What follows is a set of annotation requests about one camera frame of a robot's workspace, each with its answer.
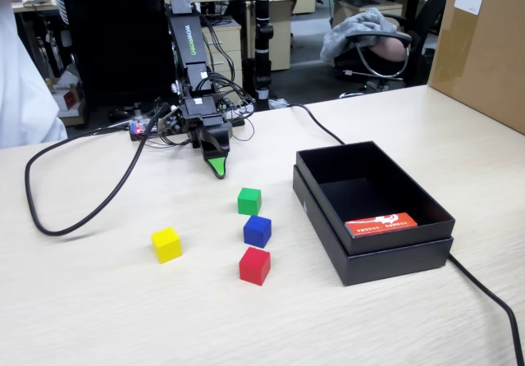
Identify orange red printed packet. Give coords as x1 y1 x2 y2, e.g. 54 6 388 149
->
344 212 418 239

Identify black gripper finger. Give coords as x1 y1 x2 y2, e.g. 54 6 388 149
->
198 121 233 160
204 156 228 180

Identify red wooden cube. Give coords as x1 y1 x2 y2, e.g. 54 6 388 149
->
239 246 272 287

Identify thin black robot wires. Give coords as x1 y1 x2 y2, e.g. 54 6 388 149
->
192 11 256 142

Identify plain beige pedestal cabinet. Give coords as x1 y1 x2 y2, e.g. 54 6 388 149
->
268 0 293 71

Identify green wooden cube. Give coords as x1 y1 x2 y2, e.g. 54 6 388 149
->
237 187 263 216

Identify black cardboard box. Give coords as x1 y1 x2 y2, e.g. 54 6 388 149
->
295 140 456 256

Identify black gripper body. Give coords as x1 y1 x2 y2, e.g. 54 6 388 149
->
180 96 226 131

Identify beige drawer cabinet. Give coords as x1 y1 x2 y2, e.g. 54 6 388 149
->
203 17 243 92

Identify thick black camera cable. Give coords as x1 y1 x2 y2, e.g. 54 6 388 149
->
24 102 170 237

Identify person in white shirt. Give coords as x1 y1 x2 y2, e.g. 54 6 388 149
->
0 0 69 149

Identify person in striped shirt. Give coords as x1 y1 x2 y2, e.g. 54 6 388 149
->
52 0 71 26

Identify black pole with white rings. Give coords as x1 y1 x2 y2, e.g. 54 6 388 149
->
253 0 275 112

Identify control board with red light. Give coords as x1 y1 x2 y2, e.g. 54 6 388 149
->
129 115 194 142

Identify grey fleece blanket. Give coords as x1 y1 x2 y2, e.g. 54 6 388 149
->
319 7 399 63

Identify long black power cable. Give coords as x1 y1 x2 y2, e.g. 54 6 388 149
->
282 103 525 366

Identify yellow wooden cube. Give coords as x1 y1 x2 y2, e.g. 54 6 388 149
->
150 226 183 265

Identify large brown cardboard carton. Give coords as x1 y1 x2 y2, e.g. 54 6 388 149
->
427 0 525 135

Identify black office chair backrest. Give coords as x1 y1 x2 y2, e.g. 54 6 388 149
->
404 0 452 87

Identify office chair with chrome armrest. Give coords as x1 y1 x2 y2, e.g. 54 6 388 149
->
334 29 415 99

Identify blue wooden cube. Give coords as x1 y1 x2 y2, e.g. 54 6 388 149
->
243 214 272 249

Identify white and red floor boxes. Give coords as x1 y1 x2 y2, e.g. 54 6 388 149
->
44 70 87 127

